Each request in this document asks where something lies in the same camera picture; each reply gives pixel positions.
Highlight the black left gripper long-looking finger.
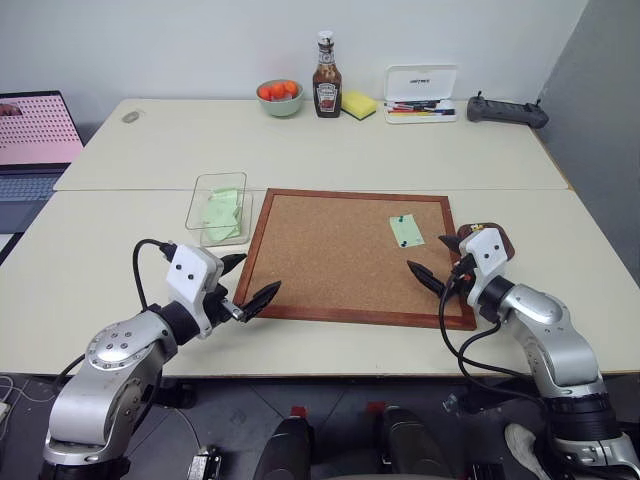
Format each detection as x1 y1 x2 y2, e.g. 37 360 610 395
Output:
239 280 283 322

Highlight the black right gripper long-looking finger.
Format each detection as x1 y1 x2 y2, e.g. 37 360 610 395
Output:
405 259 448 296

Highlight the black right gripper short-looking finger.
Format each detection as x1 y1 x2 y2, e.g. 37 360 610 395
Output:
437 233 465 255

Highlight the black left gripper short-looking finger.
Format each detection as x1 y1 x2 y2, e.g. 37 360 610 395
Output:
220 252 249 276

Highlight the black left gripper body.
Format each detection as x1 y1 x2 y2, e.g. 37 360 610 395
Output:
201 283 247 334

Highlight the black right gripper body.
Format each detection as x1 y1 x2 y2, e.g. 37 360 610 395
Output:
444 254 477 296

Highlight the green sticky note pinned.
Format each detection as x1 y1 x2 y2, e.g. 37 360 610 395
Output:
388 213 427 250

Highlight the wood-framed cork board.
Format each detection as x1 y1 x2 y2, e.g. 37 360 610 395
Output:
232 187 478 332

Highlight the small brown dish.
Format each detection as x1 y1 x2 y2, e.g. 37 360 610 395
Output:
455 221 518 262

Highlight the clear plastic container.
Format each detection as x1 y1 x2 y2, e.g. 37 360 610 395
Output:
184 171 255 248

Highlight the dark grey remote controller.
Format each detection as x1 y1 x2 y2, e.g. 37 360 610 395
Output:
466 90 550 130

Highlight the dark rounded shape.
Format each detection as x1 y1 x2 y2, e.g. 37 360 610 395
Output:
381 406 452 480
251 416 317 480

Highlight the pale green bowl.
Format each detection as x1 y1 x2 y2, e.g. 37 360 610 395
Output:
255 79 305 119

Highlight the white marker case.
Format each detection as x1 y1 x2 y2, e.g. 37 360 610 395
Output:
383 63 460 125

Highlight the yellow sponge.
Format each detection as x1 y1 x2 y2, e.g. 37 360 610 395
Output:
340 89 379 122

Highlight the white crumpled cloth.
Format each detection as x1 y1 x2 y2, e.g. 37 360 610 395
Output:
503 421 552 480

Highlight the ketchup bottle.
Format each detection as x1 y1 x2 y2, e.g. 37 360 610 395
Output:
312 30 344 120

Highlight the laptop with pink screen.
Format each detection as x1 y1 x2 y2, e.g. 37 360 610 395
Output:
0 89 86 237

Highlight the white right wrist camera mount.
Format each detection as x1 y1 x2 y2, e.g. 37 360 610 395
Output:
458 227 517 308

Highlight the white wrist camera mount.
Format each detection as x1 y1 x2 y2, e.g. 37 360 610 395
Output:
458 227 517 308
166 244 225 339

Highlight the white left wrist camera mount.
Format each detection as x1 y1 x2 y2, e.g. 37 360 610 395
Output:
166 244 225 339

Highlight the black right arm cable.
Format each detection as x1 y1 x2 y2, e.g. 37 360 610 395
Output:
438 268 554 402

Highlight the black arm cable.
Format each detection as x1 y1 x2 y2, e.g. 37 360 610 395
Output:
131 238 177 312
438 268 554 402

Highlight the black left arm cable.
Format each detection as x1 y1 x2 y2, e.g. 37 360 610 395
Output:
131 238 177 312

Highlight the thin white cable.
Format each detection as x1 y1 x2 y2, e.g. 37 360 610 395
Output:
0 374 32 417

